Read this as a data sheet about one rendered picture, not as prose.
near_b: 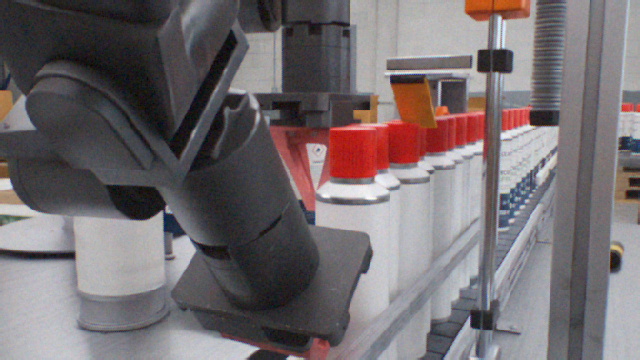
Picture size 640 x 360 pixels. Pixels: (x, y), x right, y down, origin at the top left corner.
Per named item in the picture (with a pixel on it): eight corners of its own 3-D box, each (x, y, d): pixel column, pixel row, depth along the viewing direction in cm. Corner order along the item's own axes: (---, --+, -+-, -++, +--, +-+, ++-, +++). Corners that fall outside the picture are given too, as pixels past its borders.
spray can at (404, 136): (388, 337, 54) (390, 120, 51) (436, 352, 51) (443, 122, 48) (354, 355, 50) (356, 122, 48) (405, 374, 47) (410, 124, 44)
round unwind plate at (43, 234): (96, 210, 116) (96, 204, 116) (221, 224, 103) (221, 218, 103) (-60, 244, 89) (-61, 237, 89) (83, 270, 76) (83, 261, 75)
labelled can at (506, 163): (479, 227, 101) (484, 110, 99) (510, 230, 99) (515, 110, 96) (473, 232, 97) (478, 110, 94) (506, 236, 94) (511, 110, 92)
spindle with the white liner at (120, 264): (123, 295, 66) (110, 29, 62) (186, 308, 62) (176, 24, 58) (56, 323, 58) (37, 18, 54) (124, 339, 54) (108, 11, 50)
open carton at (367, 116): (332, 130, 611) (332, 94, 606) (348, 128, 654) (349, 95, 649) (369, 130, 595) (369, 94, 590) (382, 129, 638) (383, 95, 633)
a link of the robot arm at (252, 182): (221, 157, 21) (270, 66, 25) (75, 154, 24) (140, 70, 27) (275, 265, 26) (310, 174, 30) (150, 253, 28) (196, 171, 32)
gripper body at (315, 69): (250, 117, 45) (249, 20, 44) (308, 115, 54) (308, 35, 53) (325, 118, 42) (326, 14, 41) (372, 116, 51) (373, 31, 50)
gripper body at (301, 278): (230, 229, 37) (184, 147, 32) (378, 252, 33) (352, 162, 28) (180, 315, 33) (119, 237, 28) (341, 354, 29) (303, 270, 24)
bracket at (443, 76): (409, 81, 101) (409, 75, 101) (472, 80, 97) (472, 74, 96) (383, 78, 89) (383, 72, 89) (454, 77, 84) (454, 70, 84)
